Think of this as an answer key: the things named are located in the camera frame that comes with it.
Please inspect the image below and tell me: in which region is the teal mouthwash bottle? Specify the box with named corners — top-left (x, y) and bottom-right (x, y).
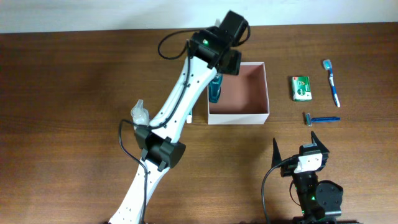
top-left (208, 73), bottom-right (223, 103)

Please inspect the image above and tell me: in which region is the green soap box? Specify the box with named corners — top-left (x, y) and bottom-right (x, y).
top-left (292, 77), bottom-right (312, 101)

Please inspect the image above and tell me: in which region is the white square cardboard box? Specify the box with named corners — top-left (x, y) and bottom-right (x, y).
top-left (208, 62), bottom-right (270, 125)

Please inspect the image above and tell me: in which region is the blue disposable razor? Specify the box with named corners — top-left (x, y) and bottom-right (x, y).
top-left (304, 113), bottom-right (341, 126)

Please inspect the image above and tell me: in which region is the clear spray bottle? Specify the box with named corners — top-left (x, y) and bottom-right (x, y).
top-left (131, 99), bottom-right (150, 126)

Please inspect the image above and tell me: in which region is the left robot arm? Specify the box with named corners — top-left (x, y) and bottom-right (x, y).
top-left (109, 11), bottom-right (251, 224)

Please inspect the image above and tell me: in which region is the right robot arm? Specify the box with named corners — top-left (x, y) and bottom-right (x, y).
top-left (272, 132), bottom-right (343, 224)

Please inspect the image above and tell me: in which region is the right black cable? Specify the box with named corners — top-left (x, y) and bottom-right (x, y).
top-left (261, 156), bottom-right (296, 224)

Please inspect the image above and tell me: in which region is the green toothpaste tube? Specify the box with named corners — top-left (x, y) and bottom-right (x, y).
top-left (186, 110), bottom-right (193, 124)

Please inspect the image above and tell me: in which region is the blue white toothbrush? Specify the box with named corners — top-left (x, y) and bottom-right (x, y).
top-left (323, 59), bottom-right (341, 108)

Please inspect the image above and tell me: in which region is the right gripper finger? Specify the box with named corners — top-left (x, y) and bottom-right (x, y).
top-left (311, 131), bottom-right (330, 154)
top-left (271, 138), bottom-right (282, 167)

